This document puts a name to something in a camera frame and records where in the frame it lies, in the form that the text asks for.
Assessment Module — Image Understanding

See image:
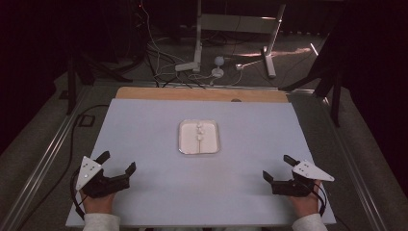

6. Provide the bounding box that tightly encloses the person's right hand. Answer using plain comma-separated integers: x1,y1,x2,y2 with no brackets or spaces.
288,179,323,219

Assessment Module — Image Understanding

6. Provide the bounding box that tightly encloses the black square floor frame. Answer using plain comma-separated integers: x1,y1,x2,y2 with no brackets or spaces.
77,114,96,128

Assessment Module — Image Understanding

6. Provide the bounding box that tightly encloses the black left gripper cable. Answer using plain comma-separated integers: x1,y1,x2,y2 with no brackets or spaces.
69,168,87,221

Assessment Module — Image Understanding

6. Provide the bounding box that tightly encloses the thin wooden skewer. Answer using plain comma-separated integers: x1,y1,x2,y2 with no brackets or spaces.
197,120,203,154

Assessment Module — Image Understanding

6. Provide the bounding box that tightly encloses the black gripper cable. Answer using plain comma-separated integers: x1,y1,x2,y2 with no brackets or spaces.
311,183,328,218
69,168,87,221

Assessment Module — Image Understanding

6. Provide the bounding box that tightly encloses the pale blue table board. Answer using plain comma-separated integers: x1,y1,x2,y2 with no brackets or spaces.
65,97,337,229

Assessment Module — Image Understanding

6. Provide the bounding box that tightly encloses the wooden board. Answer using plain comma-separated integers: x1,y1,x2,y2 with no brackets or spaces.
115,86,290,104

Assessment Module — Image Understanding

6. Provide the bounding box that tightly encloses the aluminium floor rail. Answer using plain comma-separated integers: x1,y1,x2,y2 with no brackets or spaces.
287,89,390,231
0,86,91,231

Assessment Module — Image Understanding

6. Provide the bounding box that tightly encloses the black tripod stand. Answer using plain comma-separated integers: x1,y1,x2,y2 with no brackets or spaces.
278,30,343,128
64,47,135,116

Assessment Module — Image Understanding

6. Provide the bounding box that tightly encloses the person's left hand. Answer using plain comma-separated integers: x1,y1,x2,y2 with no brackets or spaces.
79,188,116,216

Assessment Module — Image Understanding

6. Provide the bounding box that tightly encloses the black floor cable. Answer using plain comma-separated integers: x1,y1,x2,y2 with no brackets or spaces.
15,104,111,231

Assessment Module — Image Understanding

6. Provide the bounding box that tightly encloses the white metal stand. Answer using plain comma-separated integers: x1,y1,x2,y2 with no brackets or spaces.
192,0,288,79

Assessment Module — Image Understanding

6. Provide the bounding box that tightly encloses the white square tray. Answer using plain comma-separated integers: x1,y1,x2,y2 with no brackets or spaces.
177,118,222,156

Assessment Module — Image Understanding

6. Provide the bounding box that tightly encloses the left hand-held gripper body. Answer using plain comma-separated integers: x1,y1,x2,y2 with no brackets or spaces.
75,156,131,199

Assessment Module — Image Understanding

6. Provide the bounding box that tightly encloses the white power strip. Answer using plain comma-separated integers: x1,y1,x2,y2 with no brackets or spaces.
174,61,200,73

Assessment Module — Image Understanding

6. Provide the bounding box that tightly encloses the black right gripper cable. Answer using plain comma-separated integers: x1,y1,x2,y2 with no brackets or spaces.
311,183,328,218

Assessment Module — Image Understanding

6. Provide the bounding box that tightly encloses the white floor cable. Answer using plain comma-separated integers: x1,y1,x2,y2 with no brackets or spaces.
140,0,244,88

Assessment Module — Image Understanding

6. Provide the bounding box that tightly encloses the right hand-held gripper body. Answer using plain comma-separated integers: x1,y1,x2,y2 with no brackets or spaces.
270,160,336,198

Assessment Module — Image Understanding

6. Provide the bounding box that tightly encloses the round white device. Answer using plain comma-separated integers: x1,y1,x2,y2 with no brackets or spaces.
211,56,226,79

